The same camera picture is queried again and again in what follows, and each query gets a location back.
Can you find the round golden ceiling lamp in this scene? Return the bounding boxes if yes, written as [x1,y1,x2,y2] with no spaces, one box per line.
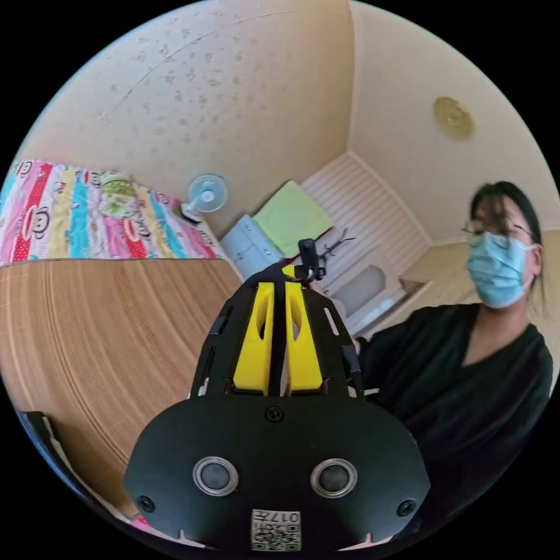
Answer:
[433,96,475,142]

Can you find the light green curtain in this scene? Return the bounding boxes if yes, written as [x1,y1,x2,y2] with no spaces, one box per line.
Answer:
[253,180,335,259]

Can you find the green floral pillow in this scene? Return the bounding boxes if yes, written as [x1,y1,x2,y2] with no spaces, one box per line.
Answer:
[97,171,137,216]

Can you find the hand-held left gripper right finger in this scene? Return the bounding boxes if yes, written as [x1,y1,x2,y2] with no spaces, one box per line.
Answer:
[284,283,326,396]

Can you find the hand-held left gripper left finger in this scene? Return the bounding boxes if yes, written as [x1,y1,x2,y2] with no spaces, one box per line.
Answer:
[233,282,275,396]

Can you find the pale blue cupboard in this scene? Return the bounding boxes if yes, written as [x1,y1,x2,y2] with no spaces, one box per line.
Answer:
[220,213,286,282]

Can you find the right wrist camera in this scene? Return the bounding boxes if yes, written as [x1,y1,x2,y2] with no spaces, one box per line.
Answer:
[298,238,327,282]

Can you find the bed with woven mat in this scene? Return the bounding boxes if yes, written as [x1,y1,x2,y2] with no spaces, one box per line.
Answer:
[0,159,247,533]

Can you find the small white and blue fan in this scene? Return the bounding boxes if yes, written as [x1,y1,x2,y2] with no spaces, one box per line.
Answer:
[181,173,230,223]

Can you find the person's body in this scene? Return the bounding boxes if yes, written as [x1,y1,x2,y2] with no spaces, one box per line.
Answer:
[355,180,560,550]

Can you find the white wardrobe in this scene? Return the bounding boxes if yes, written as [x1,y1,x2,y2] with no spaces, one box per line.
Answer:
[300,150,435,338]

